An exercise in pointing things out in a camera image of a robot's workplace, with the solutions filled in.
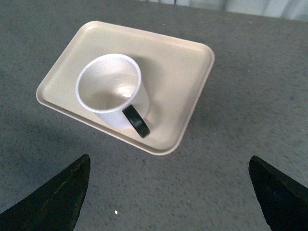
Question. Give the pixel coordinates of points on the grey pleated curtain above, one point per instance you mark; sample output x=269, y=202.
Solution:
x=286, y=9

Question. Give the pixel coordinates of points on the beige rectangular tray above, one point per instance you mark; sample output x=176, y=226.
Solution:
x=174, y=72

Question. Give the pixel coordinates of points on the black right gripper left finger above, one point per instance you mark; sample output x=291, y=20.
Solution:
x=55, y=206

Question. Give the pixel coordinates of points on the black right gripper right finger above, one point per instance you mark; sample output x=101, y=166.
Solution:
x=283, y=200

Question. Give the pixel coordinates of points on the white mug black handle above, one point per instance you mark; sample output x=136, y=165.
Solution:
x=111, y=86

